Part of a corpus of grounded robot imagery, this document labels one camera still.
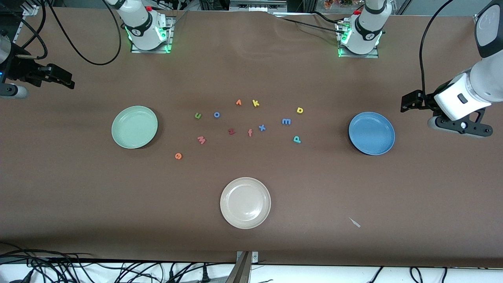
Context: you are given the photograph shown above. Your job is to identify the blue plate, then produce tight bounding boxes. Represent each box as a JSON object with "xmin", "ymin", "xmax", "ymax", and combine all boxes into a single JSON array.
[{"xmin": 348, "ymin": 112, "xmax": 395, "ymax": 156}]

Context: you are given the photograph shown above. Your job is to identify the green plate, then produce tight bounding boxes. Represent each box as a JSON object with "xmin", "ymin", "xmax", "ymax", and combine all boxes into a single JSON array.
[{"xmin": 111, "ymin": 105, "xmax": 158, "ymax": 149}]

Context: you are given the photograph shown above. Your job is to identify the grey metal box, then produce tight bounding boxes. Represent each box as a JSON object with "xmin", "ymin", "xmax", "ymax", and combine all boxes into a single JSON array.
[{"xmin": 229, "ymin": 0, "xmax": 288, "ymax": 12}]

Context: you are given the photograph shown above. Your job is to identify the beige plate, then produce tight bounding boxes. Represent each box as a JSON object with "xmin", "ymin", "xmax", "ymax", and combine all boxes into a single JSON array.
[{"xmin": 220, "ymin": 177, "xmax": 272, "ymax": 230}]

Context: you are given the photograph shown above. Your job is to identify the brown table cover sheet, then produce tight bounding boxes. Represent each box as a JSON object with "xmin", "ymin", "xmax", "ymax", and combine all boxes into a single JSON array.
[{"xmin": 0, "ymin": 7, "xmax": 503, "ymax": 268}]

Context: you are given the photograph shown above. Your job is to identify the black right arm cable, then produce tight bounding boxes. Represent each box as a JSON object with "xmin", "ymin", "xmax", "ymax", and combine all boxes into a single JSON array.
[{"xmin": 16, "ymin": 0, "xmax": 122, "ymax": 66}]

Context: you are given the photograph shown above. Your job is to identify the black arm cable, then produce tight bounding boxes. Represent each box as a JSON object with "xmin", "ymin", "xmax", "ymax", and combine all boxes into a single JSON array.
[
  {"xmin": 419, "ymin": 0, "xmax": 456, "ymax": 99},
  {"xmin": 16, "ymin": 0, "xmax": 122, "ymax": 66}
]

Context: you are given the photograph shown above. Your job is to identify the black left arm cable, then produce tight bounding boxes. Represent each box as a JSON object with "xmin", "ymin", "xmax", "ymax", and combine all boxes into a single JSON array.
[{"xmin": 419, "ymin": 0, "xmax": 456, "ymax": 99}]

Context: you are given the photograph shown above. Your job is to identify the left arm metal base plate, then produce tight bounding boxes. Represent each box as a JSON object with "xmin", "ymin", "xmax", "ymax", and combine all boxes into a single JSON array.
[{"xmin": 337, "ymin": 20, "xmax": 380, "ymax": 59}]

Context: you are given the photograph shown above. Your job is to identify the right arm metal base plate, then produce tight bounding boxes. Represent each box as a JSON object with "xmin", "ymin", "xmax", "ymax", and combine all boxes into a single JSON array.
[{"xmin": 131, "ymin": 16, "xmax": 174, "ymax": 54}]

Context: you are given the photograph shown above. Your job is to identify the black cable on table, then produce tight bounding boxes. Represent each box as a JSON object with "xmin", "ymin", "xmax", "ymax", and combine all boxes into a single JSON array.
[{"xmin": 271, "ymin": 11, "xmax": 346, "ymax": 34}]

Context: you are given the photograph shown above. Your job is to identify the tangled black cables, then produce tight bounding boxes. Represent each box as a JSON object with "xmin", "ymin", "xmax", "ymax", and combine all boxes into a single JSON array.
[{"xmin": 0, "ymin": 242, "xmax": 236, "ymax": 283}]

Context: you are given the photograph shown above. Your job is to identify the metal camera post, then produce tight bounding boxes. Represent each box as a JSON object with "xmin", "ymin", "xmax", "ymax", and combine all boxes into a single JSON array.
[{"xmin": 225, "ymin": 252, "xmax": 252, "ymax": 283}]

